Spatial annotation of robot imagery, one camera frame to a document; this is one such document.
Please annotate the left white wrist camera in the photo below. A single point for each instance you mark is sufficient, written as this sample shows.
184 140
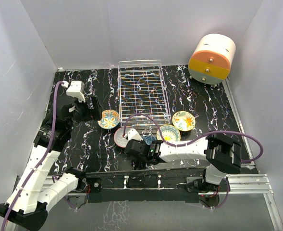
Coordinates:
76 90

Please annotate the blue patterned bowl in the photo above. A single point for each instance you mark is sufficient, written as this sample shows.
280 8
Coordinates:
148 139

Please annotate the yellow teal sun bowl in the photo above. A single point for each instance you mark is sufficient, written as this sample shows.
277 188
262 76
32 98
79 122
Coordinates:
170 133

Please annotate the black front mounting bar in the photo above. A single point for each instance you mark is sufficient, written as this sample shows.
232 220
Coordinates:
176 184

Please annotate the orange blue floral bowl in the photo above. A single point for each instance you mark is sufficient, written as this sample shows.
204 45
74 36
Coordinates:
110 119

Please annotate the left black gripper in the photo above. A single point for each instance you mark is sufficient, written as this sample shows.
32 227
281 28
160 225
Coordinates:
94 113

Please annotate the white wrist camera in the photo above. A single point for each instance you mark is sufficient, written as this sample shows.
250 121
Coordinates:
76 90
132 134

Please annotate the white orange flower bowl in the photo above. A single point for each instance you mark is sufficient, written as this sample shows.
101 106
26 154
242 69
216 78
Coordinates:
184 121

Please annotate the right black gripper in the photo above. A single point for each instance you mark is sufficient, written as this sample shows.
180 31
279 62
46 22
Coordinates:
141 160

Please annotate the round pastel drawer cabinet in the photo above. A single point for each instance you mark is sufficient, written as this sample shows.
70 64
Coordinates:
212 59

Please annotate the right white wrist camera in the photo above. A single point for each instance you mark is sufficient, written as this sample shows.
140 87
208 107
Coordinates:
132 134

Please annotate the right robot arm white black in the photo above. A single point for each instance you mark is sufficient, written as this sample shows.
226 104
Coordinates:
222 152

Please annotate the white wire dish rack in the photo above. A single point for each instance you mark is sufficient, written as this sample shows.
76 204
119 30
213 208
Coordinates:
142 90

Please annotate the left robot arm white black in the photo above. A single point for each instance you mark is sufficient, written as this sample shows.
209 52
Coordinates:
29 204

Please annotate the grey red-rimmed patterned bowl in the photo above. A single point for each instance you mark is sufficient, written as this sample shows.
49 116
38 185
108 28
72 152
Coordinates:
120 138

